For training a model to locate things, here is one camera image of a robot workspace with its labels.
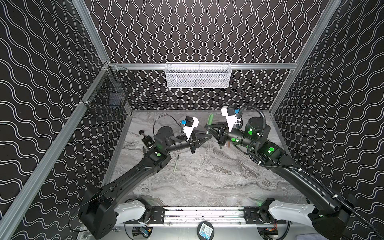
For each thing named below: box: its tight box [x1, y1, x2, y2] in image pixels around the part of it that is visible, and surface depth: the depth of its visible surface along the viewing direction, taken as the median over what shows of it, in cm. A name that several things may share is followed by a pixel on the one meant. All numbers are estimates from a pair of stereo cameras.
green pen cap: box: [208, 113, 214, 125], surface depth 59 cm
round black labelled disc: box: [196, 221, 215, 240], surface depth 70 cm
